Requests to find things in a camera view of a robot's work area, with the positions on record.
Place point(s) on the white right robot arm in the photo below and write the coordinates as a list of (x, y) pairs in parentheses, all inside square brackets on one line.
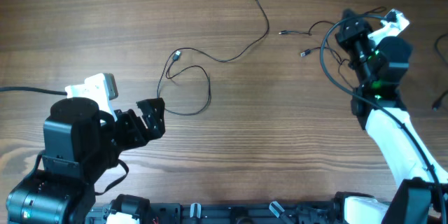
[(380, 59)]

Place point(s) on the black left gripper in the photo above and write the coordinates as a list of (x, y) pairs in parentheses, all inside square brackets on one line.
[(155, 122)]

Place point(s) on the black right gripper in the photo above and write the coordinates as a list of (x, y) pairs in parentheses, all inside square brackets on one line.
[(345, 36)]

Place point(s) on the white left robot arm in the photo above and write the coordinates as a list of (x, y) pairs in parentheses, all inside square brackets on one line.
[(81, 143)]

